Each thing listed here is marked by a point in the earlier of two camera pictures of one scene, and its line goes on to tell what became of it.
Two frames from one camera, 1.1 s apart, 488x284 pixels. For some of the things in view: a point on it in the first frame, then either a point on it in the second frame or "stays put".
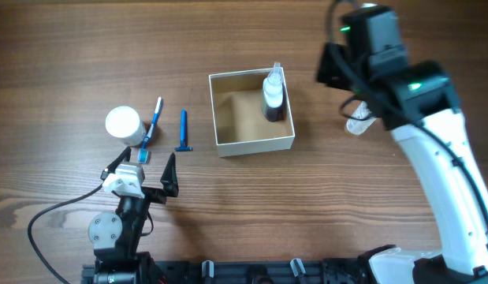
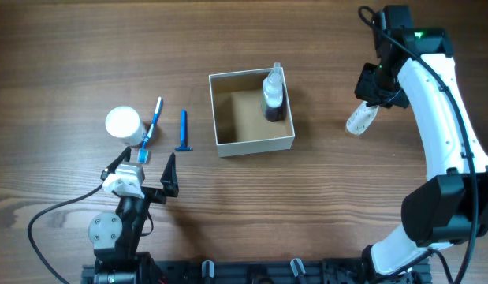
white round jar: (124, 122) stays put
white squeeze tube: (356, 127) stays put
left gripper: (150, 193) stays put
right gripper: (328, 69) -> (384, 97)
